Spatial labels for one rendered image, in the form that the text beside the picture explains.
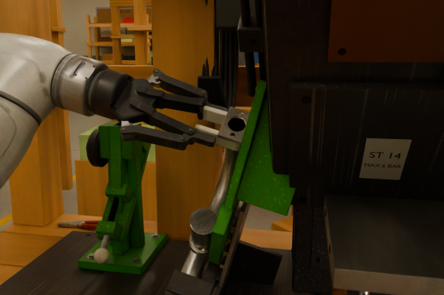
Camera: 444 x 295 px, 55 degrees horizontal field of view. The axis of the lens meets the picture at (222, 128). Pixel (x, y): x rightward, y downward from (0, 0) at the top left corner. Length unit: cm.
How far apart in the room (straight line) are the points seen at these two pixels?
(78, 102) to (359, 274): 46
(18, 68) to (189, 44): 37
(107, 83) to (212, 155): 36
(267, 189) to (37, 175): 70
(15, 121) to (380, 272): 52
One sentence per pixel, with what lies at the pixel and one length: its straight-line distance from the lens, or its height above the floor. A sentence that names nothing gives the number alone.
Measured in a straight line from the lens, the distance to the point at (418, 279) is 39.
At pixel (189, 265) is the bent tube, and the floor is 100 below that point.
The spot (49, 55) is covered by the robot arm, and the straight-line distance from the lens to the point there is 70.
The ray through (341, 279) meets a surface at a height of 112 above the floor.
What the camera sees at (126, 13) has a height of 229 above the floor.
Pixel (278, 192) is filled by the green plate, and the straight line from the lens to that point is 55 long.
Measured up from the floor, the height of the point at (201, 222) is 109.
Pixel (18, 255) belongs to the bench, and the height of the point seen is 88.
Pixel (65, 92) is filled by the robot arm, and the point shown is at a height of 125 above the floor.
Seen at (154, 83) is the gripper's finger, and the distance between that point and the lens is 69.
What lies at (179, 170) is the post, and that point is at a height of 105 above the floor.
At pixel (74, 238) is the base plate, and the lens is 102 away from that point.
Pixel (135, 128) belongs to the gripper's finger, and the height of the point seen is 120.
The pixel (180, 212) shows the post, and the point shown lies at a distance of 99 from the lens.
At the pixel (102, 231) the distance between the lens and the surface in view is 82.
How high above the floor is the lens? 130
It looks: 10 degrees down
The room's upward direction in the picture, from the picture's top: straight up
